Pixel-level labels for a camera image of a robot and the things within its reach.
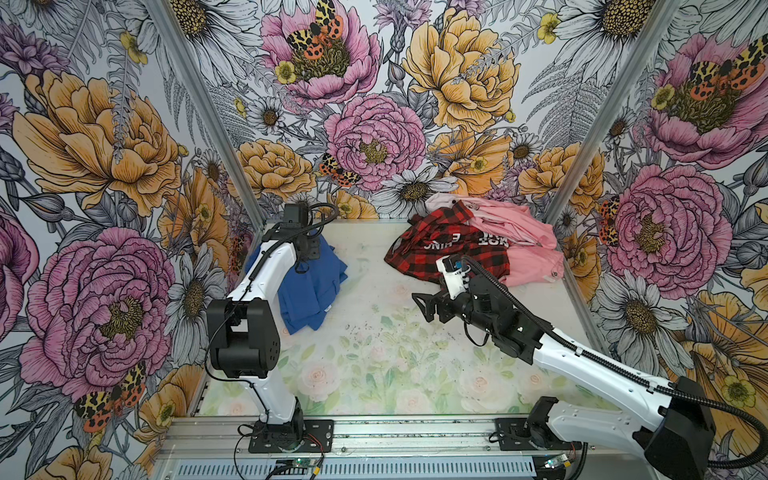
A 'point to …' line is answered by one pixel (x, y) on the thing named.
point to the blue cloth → (308, 288)
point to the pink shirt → (533, 256)
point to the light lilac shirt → (441, 200)
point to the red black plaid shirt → (444, 231)
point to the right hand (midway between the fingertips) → (428, 297)
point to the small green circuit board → (556, 461)
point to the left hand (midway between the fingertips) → (304, 257)
